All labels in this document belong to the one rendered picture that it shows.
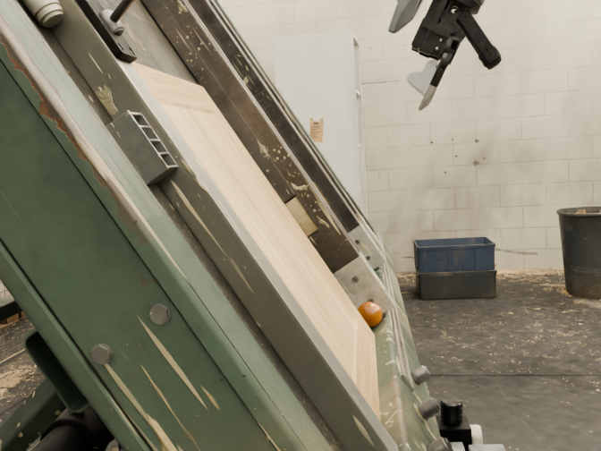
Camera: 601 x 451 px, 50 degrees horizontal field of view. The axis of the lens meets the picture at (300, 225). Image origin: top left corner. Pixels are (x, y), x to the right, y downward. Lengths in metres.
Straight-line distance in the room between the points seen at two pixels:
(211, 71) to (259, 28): 5.08
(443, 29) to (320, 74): 3.60
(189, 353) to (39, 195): 0.15
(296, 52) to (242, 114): 3.57
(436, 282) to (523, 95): 1.98
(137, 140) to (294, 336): 0.26
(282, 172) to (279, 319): 0.64
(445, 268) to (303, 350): 4.52
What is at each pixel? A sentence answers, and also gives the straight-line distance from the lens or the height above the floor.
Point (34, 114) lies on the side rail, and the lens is 0.48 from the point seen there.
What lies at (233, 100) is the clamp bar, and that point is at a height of 1.35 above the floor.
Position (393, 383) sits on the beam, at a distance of 0.98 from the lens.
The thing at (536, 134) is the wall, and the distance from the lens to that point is 6.25.
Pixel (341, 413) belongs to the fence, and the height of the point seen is 0.96.
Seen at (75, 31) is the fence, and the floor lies 1.38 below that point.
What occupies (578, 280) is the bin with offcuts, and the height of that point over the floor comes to 0.13.
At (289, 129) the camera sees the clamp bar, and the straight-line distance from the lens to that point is 1.82.
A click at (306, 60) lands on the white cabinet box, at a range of 4.85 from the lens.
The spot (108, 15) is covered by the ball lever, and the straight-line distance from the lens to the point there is 0.75.
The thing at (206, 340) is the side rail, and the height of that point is 1.12.
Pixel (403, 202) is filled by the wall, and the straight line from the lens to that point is 6.18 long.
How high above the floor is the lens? 1.25
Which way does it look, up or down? 7 degrees down
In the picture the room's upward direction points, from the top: 3 degrees counter-clockwise
